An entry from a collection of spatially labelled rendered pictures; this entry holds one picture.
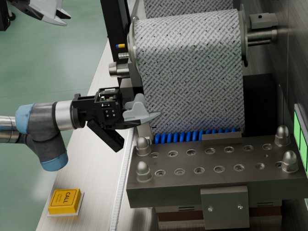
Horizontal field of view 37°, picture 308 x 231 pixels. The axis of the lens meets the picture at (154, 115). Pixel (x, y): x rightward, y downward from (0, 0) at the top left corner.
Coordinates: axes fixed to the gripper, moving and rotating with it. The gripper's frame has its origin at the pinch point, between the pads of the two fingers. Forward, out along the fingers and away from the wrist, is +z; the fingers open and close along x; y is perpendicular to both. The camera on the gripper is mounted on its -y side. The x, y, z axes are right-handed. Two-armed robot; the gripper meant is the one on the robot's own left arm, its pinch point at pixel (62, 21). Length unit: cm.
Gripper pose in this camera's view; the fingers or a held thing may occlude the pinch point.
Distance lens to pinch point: 110.3
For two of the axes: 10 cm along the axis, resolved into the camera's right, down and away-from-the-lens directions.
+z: 8.5, 4.7, 2.3
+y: 5.2, -7.0, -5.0
